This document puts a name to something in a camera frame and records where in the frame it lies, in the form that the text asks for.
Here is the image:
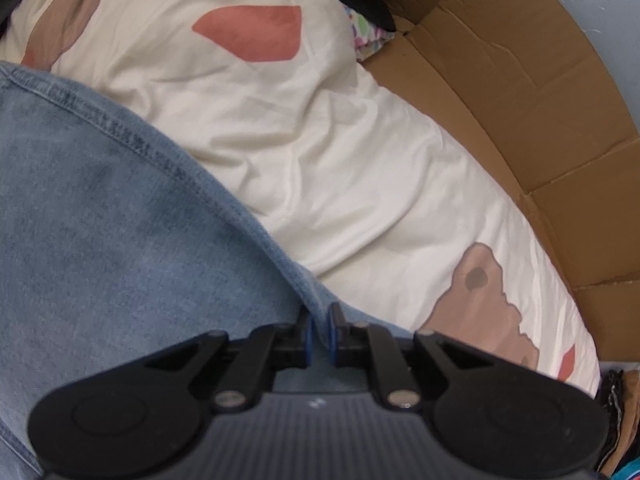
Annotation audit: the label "cream bear printed blanket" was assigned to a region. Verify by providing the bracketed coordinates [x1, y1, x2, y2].
[0, 0, 601, 401]

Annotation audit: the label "black cloth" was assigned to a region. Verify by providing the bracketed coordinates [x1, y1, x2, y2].
[334, 0, 397, 32]

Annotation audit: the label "blue denim jeans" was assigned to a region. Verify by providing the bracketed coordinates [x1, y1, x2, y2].
[0, 60, 416, 476]

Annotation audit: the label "brown cardboard sheet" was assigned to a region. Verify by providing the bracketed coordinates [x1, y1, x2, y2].
[360, 0, 640, 366]

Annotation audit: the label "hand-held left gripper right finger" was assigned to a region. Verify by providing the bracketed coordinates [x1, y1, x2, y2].
[327, 302, 501, 411]

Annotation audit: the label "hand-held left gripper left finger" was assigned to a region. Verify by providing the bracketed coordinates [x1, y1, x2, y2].
[145, 307, 316, 413]

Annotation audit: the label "colourful patterned cloth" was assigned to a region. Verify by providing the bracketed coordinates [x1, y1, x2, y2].
[345, 5, 398, 62]

